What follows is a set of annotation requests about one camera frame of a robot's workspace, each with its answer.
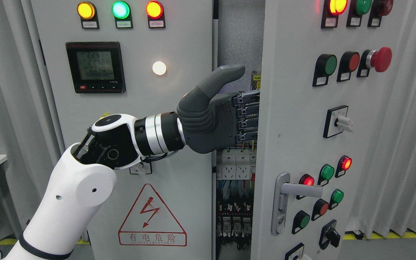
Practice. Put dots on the yellow indicator light left door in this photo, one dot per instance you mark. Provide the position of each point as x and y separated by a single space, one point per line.
86 10

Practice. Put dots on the right door white rotary switch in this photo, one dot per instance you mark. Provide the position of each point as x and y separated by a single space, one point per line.
337 121

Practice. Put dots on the black digital power meter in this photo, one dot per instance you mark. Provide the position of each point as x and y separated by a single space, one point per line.
96 67

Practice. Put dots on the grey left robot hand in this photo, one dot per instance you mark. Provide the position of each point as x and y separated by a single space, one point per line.
212 120

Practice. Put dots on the silver door lever handle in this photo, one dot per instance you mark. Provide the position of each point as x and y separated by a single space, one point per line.
284 188

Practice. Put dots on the grey curtain right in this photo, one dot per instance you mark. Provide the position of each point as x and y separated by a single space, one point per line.
386 194

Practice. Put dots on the grey curtain left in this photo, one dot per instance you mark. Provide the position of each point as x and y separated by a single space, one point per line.
30 133

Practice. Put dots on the white DIN socket breaker row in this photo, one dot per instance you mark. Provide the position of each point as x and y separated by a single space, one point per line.
235 164

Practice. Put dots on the grey curtain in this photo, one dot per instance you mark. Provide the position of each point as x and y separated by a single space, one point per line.
386 194
30 133

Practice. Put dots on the red electric hazard warning sticker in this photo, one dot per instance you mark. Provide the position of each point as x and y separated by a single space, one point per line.
150 222

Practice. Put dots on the green indicator light left door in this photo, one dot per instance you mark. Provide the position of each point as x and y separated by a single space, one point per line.
120 9

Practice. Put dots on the white indicator light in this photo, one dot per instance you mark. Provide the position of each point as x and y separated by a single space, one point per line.
159 68

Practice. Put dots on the grey cabinet door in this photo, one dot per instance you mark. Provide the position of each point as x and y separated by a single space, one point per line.
184 181
313 60

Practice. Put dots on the metal mesh power supply module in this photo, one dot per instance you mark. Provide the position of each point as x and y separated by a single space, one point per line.
255 79

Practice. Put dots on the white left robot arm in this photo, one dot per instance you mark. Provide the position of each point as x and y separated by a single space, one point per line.
85 177

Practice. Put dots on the left door rotary selector switch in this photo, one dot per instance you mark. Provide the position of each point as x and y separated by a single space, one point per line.
142 168

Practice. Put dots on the red mushroom emergency stop button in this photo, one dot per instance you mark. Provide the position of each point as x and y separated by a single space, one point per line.
380 59

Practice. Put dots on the red indicator light left door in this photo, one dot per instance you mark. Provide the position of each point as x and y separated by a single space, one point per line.
154 9

